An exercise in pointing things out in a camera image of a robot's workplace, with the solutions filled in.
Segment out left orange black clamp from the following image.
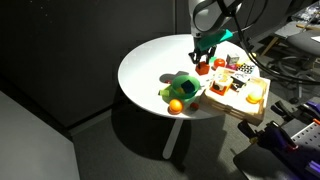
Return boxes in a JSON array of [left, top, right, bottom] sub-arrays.
[[238, 121, 298, 151]]

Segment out grey embossed block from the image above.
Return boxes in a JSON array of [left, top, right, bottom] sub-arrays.
[[226, 54, 239, 65]]

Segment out light wooden tray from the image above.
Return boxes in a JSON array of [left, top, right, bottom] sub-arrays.
[[200, 67, 270, 126]]

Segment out black white patterned cube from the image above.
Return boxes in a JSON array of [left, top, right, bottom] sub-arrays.
[[237, 63, 255, 74]]

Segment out zebra picture block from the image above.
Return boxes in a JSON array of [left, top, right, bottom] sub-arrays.
[[231, 71, 250, 91]]

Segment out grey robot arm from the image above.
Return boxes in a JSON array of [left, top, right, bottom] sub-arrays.
[[188, 0, 243, 65]]

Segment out dark red ball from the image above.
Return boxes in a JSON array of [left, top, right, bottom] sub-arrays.
[[190, 102, 199, 110]]

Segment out orange ball in tray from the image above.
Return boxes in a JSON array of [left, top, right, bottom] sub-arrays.
[[246, 90, 263, 104]]

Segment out pink magenta block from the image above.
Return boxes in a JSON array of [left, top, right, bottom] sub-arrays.
[[226, 64, 237, 70]]

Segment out orange black clamp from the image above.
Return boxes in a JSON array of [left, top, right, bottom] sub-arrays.
[[238, 121, 298, 151], [271, 101, 320, 124]]

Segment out orange red block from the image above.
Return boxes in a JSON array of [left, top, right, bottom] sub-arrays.
[[195, 62, 210, 75]]

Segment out green translucent bowl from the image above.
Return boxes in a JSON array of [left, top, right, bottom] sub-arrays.
[[171, 75, 200, 99]]

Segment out right orange black clamp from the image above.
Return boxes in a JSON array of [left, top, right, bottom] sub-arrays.
[[271, 101, 320, 124]]

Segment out grey office chair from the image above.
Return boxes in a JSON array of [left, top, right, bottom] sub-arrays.
[[261, 21, 320, 104]]

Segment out teal black gripper body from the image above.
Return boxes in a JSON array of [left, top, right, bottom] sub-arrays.
[[189, 29, 233, 57]]

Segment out green flat block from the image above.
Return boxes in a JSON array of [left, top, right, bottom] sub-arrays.
[[158, 86, 171, 97]]

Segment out dark blue block in bowl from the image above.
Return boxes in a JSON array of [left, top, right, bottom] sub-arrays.
[[181, 80, 196, 93]]

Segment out red tomato toy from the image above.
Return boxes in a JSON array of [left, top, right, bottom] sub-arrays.
[[213, 58, 226, 69]]

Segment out yellow ball in bowl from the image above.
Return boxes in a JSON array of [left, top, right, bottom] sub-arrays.
[[176, 87, 185, 94]]

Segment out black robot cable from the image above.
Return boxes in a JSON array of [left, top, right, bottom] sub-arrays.
[[216, 0, 320, 85]]

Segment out orange ball on table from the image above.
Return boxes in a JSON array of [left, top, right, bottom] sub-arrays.
[[169, 99, 183, 114]]

